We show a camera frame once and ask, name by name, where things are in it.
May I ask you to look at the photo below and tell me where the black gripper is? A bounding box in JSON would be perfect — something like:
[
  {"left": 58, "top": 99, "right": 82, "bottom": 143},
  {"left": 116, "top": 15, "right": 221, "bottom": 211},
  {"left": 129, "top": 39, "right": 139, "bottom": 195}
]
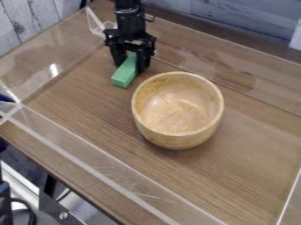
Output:
[{"left": 103, "top": 11, "right": 157, "bottom": 74}]

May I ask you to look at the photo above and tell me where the green rectangular block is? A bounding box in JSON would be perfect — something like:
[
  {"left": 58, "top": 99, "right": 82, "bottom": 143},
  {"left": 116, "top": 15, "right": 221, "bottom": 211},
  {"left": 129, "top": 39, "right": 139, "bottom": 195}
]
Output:
[{"left": 111, "top": 53, "right": 137, "bottom": 88}]

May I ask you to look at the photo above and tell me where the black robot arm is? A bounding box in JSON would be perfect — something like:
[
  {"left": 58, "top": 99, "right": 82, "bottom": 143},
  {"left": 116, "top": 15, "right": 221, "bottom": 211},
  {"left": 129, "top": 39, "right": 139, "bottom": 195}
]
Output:
[{"left": 103, "top": 0, "right": 157, "bottom": 74}]

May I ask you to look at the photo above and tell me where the brown wooden bowl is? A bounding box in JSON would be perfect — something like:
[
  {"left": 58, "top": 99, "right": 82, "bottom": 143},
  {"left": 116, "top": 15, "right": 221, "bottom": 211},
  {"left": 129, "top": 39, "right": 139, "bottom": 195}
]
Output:
[{"left": 131, "top": 71, "right": 225, "bottom": 150}]

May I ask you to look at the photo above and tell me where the black metal table leg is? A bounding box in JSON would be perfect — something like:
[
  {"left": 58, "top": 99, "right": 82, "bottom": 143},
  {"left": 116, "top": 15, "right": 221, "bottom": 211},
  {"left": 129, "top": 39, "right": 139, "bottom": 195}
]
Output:
[{"left": 44, "top": 175, "right": 58, "bottom": 198}]

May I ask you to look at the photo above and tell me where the clear acrylic enclosure wall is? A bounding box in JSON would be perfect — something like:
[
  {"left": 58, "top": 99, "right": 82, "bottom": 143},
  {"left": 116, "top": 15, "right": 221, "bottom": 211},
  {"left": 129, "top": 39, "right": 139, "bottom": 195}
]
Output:
[{"left": 0, "top": 1, "right": 301, "bottom": 225}]

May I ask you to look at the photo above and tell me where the grey metal bracket with screw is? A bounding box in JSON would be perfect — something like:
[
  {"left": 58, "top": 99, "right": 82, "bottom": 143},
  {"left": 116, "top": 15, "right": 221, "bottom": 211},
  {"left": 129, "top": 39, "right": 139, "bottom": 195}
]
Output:
[{"left": 38, "top": 192, "right": 87, "bottom": 225}]

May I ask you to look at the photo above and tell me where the black cable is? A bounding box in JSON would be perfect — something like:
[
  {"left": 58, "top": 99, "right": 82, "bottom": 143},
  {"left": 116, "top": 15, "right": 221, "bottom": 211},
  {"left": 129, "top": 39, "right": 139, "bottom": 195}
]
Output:
[{"left": 7, "top": 198, "right": 39, "bottom": 225}]

